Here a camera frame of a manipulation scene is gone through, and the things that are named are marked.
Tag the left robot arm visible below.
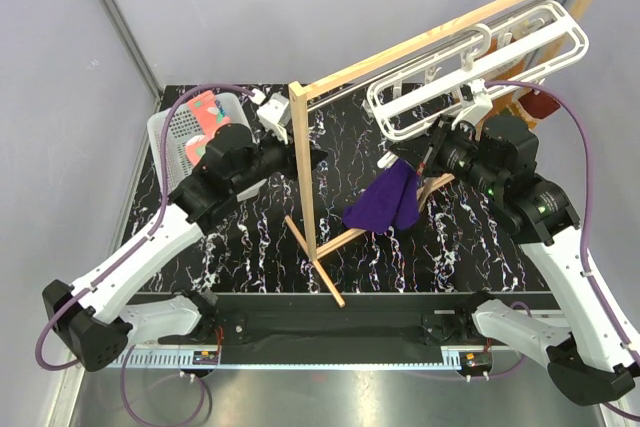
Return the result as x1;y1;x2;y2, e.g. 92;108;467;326
42;123;297;372

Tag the wooden clothes rack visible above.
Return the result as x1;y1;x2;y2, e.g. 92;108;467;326
283;0;626;308

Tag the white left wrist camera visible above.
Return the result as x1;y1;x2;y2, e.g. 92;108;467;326
251;88;291;145

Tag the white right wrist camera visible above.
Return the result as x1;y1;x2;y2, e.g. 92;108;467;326
452;78;493;128

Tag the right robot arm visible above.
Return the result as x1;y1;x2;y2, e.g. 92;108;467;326
391;116;639;406

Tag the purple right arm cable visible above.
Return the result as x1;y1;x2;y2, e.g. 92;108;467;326
479;79;640;421

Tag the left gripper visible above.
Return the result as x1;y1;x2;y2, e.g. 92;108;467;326
231;123;327;195

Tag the white clip hanger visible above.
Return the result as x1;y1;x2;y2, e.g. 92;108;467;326
364;0;589;143

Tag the purple sock pair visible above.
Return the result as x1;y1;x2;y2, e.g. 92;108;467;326
342;159;419;234

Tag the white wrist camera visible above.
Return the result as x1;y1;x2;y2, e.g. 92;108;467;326
452;78;493;128
251;88;291;145

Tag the white plastic basket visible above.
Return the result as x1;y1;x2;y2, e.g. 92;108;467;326
147;93;266;202

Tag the aluminium rail frame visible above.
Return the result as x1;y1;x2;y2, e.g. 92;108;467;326
44;309;581;427

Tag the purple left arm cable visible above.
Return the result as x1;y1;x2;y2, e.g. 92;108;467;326
35;84;261;426

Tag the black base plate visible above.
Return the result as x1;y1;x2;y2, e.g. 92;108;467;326
158;291;566;366

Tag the pink dotted sock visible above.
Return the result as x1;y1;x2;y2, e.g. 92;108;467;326
187;90;231;138
184;134;211;166

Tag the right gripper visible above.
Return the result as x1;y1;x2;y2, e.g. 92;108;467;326
391;113;503;197

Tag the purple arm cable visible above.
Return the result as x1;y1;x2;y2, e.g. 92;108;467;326
35;84;261;426
479;79;640;421

